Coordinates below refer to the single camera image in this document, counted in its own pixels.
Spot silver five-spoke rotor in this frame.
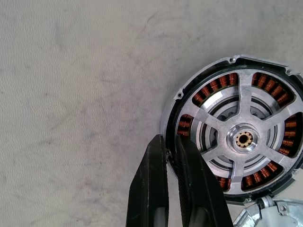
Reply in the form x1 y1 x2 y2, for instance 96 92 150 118
165 59 303 199

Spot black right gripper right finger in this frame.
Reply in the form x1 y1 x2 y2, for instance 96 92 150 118
176 136 234 227

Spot silver motor housing copper windings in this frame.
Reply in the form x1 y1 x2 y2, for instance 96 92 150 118
160 54 303 204

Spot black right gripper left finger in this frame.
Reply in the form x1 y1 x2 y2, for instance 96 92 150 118
125 134 170 227

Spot silver motor cover circuit board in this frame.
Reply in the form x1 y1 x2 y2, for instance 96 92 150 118
233 196 303 227

